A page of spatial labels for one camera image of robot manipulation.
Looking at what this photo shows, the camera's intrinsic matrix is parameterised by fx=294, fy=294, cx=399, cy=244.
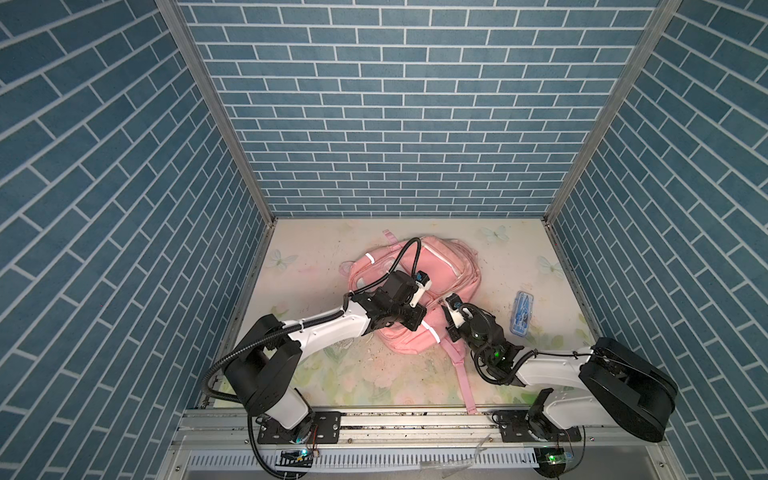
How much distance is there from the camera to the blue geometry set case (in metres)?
0.93

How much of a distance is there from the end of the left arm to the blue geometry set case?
361mm

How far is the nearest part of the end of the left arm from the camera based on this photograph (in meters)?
0.67
